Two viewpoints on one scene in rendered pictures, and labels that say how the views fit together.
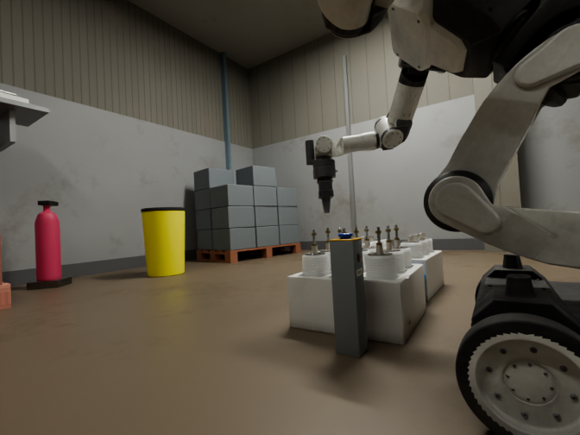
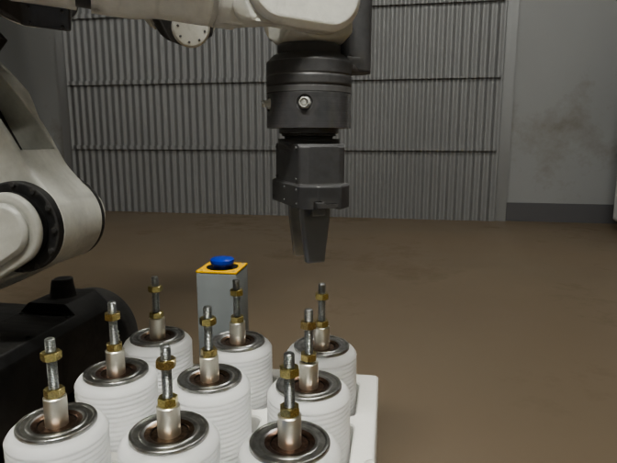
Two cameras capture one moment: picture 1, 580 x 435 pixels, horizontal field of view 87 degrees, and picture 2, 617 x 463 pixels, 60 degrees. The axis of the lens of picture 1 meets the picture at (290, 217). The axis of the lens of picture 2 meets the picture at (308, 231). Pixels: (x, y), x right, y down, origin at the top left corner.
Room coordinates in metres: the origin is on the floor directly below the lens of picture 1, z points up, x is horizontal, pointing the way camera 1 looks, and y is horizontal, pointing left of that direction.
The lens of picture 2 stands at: (1.73, -0.38, 0.53)
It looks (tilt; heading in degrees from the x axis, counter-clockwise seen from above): 10 degrees down; 156
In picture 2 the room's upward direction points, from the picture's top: straight up
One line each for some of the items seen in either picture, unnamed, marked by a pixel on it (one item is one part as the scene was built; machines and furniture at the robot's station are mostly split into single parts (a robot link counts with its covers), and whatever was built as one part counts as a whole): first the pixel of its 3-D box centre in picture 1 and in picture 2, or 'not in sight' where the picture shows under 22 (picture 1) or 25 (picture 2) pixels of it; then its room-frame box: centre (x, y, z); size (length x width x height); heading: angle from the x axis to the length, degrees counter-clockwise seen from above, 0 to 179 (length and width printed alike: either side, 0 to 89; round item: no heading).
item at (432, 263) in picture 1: (394, 271); not in sight; (1.59, -0.53, 0.09); 0.39 x 0.39 x 0.18; 54
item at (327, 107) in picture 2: (325, 182); (306, 146); (1.21, -0.15, 0.52); 0.13 x 0.10 x 0.12; 177
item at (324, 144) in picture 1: (320, 154); (317, 35); (1.20, -0.13, 0.64); 0.11 x 0.11 x 0.11; 87
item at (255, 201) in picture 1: (248, 213); not in sight; (3.77, 0.51, 0.53); 1.06 x 0.71 x 1.06; 135
